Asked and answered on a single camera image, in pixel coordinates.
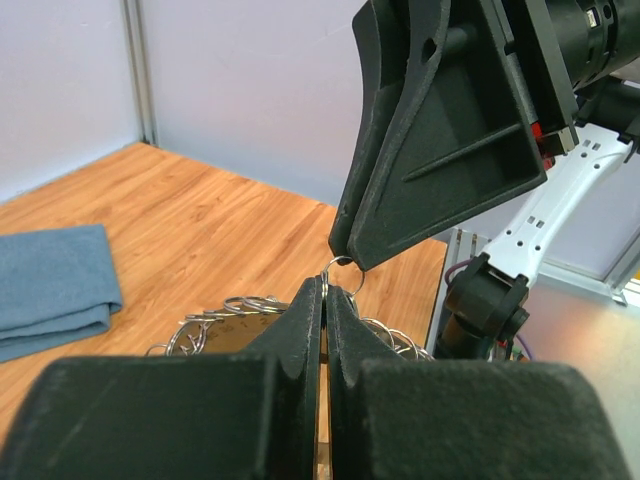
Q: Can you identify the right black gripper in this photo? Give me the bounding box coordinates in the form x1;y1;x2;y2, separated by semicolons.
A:
328;0;579;270

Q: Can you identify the metal disc with keyrings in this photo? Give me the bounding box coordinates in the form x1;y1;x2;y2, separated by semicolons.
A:
144;255;436;362

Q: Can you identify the folded blue cloth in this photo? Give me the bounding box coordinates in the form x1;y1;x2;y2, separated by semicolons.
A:
1;224;123;362

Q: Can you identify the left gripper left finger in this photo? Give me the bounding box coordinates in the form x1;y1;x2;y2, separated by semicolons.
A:
0;277;324;480

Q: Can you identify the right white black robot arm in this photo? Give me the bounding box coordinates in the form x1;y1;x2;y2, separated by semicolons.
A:
328;1;639;360

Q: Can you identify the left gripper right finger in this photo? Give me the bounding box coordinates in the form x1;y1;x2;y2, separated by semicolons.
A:
325;287;630;479

